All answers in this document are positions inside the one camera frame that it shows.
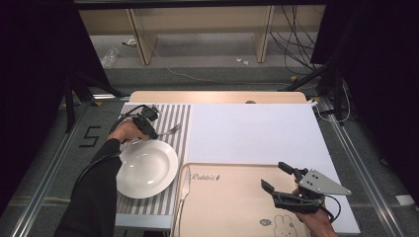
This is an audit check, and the aluminium floor rail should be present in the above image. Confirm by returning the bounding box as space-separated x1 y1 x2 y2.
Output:
11 100 95 237
317 97 407 237

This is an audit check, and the bundle of black cables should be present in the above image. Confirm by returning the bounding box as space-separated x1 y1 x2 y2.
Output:
269 4 323 77

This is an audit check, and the white round plate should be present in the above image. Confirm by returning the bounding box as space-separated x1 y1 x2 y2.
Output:
116 139 180 200

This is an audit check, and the person's left hand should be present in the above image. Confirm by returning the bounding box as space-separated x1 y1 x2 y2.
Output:
107 118 150 144

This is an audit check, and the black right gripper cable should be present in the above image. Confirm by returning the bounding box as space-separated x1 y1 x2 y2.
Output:
323 195 343 224

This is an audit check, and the black metal stand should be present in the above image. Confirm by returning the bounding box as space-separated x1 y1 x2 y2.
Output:
278 60 347 123
63 70 129 133

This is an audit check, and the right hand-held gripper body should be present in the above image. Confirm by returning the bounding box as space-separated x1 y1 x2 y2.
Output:
272 168 353 215

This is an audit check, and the person's right hand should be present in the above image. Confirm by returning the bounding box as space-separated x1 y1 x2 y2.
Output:
292 187 339 237

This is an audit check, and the clear plastic bag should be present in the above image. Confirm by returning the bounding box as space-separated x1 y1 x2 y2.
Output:
100 47 121 69

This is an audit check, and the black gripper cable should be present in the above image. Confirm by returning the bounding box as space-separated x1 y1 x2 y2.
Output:
323 195 343 224
110 104 149 133

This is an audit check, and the silver fork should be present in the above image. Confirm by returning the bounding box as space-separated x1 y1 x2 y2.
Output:
130 122 183 146

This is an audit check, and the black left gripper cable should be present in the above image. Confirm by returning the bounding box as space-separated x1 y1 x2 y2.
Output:
110 104 149 133

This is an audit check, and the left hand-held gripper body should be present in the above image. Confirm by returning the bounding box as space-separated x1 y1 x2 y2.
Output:
131 104 162 134

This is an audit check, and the grey striped placemat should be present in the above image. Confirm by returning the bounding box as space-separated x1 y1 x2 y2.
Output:
115 103 192 217

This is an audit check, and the white tape piece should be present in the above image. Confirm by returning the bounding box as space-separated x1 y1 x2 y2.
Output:
394 195 415 206

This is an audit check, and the black curtain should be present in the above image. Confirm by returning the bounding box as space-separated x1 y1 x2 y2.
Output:
0 0 112 216
310 0 419 210

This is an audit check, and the light wooden desk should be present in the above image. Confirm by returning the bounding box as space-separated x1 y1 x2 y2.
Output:
78 4 327 66

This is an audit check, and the light wooden table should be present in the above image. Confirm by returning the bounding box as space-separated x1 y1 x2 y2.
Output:
128 90 309 106

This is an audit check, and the white board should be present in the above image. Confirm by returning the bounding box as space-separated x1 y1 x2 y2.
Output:
114 102 362 236

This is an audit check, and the beige tray with rabbit print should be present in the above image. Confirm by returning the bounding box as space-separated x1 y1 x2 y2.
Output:
170 162 312 237

